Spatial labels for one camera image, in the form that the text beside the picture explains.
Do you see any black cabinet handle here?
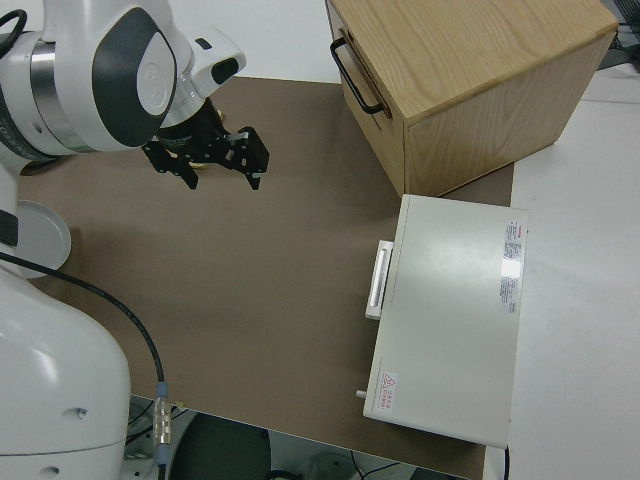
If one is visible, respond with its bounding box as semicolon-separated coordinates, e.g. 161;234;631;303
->
329;38;387;116

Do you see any gray plate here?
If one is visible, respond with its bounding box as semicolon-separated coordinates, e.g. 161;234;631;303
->
17;199;72;279

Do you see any black background equipment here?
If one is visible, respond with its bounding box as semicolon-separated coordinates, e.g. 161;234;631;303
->
606;0;640;77

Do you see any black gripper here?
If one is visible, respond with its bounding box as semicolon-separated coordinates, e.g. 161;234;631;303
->
141;125;272;192

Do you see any wooden cabinet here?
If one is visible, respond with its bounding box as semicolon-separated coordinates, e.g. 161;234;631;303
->
324;0;620;199

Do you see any white toaster oven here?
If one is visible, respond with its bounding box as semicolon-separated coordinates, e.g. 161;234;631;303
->
361;193;530;449

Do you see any white oven door handle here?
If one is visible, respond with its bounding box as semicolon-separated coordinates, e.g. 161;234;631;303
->
364;240;397;321

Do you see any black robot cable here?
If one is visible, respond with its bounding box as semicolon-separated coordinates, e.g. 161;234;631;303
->
0;10;175;471

